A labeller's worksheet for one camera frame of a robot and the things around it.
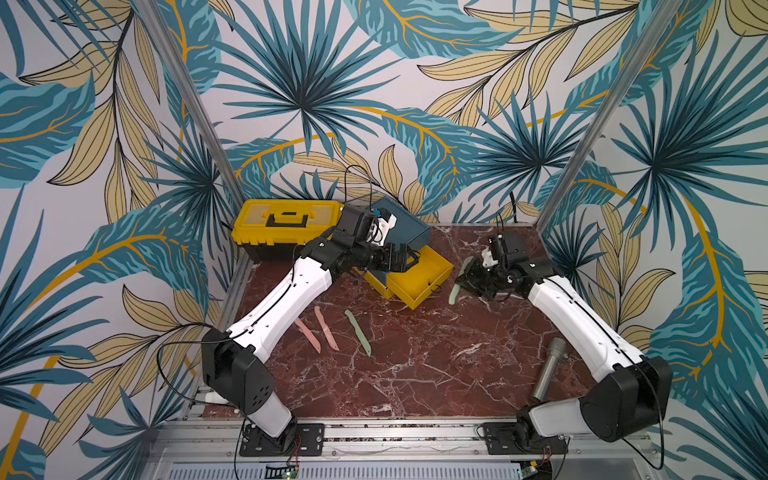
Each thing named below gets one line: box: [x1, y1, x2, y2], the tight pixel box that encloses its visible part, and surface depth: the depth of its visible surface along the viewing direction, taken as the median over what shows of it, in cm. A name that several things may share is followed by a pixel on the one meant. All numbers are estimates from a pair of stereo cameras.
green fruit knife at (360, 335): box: [344, 309, 371, 357], surface depth 92 cm
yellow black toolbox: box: [231, 199, 344, 263], surface depth 100 cm
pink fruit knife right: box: [314, 306, 340, 352], surface depth 93 cm
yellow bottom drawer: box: [386, 246, 454, 310], surface depth 92 cm
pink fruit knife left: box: [294, 317, 321, 354], surface depth 92 cm
